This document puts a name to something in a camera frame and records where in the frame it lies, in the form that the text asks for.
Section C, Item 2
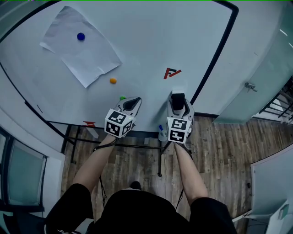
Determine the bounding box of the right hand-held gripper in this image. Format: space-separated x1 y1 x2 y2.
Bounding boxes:
166 95 195 144

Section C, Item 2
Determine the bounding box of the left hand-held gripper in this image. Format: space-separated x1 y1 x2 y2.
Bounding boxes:
104 96 143 139

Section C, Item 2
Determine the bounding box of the black whiteboard eraser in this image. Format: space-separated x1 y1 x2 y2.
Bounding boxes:
171 85 187 111

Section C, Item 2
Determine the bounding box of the white whiteboard with black frame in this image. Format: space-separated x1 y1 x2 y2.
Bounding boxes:
0 0 240 138

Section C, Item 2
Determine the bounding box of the person's left forearm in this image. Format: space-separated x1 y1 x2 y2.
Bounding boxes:
71 134 120 197

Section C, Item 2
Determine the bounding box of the person's right forearm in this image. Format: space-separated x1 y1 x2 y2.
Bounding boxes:
173 142 209 204

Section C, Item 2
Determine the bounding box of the black metal whiteboard stand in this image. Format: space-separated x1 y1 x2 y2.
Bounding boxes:
45 120 170 178

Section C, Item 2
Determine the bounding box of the red and black logo sticker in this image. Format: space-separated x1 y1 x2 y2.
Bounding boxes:
163 67 182 80

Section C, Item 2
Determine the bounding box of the clear marker cup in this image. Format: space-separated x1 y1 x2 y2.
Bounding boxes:
158 130 169 143

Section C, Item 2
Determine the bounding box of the white paper sheet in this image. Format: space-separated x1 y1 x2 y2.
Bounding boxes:
39 5 123 89

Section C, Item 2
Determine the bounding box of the frosted glass door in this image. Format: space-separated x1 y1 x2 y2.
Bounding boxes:
212 27 293 125

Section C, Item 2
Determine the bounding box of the black metal railing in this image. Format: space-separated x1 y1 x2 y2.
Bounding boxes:
258 76 293 125

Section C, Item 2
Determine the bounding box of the person's black clothing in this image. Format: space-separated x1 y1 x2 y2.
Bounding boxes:
44 182 238 234

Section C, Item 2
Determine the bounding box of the white table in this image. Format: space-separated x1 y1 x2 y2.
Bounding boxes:
231 143 293 234

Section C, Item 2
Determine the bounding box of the black framed glass window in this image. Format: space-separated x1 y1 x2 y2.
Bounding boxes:
0 127 48 212

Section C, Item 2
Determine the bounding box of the silver door handle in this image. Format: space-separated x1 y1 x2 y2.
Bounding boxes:
244 82 258 93

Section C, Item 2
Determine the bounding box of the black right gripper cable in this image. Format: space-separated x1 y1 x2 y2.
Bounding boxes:
174 188 184 211

